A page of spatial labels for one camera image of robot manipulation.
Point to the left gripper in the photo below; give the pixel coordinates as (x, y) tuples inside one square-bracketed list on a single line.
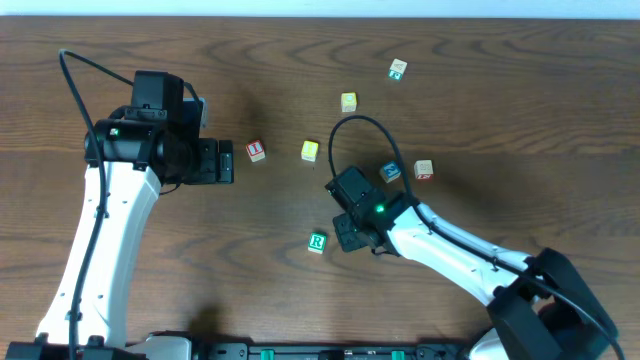
[(223, 161)]

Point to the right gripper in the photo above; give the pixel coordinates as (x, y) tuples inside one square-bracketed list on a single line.
[(345, 234)]

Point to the blue number 2 block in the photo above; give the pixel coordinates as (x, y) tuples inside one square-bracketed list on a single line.
[(390, 172)]

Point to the yellow top wooden block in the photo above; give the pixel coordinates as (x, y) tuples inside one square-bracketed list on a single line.
[(309, 150)]

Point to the red letter I block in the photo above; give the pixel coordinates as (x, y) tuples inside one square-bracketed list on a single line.
[(255, 150)]

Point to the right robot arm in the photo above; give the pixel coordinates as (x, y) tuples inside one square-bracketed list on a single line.
[(540, 306)]

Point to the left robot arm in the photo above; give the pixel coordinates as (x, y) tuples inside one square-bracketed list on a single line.
[(131, 155)]

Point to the green letter R block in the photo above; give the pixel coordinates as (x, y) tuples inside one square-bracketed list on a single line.
[(317, 242)]

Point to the red sided wooden block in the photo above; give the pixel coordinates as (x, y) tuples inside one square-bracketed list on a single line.
[(423, 170)]

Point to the yellow top block far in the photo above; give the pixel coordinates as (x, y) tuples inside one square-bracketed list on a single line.
[(349, 102)]

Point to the green sided wooden block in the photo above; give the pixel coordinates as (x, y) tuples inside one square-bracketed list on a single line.
[(397, 69)]

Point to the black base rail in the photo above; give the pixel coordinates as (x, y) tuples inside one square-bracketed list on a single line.
[(244, 351)]

